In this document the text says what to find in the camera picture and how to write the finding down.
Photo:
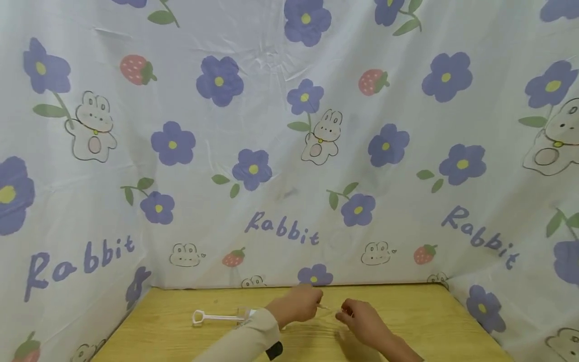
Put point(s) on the person's left forearm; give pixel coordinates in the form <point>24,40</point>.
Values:
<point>246,339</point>

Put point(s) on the person's right forearm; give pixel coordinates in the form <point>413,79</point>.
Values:
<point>398,353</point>

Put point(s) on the person's left fingers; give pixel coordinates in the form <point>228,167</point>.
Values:
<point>312,297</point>

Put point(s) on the person's right fingers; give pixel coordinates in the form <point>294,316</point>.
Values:
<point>346,310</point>

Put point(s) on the person's left hand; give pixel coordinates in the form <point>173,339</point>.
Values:
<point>291,304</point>

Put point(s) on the person's right hand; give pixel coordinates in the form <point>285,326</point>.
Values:
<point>364,322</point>

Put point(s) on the white plastic scoop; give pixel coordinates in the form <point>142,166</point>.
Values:
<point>217,317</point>

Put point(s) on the clear plastic bag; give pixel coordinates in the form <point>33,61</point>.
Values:
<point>316,329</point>

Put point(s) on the black wrist band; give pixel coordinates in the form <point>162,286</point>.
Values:
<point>274,351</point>

